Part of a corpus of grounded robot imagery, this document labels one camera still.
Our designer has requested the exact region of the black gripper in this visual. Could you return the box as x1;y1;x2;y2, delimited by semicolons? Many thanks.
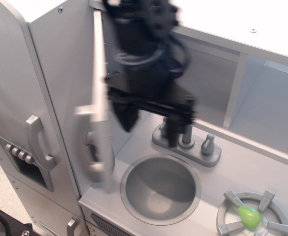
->
104;59;195;148

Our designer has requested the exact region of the white toy microwave door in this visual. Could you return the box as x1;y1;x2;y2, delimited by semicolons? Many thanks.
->
75;10;115;192

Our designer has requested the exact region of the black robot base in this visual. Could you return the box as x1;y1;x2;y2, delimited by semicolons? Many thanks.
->
0;210;39;236

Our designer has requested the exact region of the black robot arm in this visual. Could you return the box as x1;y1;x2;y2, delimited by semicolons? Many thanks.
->
103;0;195;148

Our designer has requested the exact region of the purple toy eggplant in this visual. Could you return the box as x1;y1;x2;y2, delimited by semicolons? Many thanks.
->
169;59;184;79

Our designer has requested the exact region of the grey toy faucet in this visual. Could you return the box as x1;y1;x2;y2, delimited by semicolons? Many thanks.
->
152;119;222;167

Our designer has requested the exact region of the grey round toy sink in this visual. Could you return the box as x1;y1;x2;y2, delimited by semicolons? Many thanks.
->
120;154;201;226

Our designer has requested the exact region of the white toy kitchen cabinet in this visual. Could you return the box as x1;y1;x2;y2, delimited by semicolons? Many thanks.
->
0;0;288;236

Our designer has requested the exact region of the grey oven control panel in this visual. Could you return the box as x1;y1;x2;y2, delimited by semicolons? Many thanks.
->
91;214;130;236

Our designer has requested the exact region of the grey toy ice dispenser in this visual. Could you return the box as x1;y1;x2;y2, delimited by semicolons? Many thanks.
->
0;136;54;192

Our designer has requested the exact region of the green toy pear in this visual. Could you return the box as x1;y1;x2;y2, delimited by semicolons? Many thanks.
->
238;205;262;228

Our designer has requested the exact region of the grey toy stove burner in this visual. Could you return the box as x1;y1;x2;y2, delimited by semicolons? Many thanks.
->
216;189;288;236

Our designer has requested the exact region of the grey fridge door handle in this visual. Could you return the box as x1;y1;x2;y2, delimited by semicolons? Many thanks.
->
26;115;56;171

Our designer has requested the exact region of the grey lower door handle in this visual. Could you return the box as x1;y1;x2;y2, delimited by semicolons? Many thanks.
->
66;218;83;236

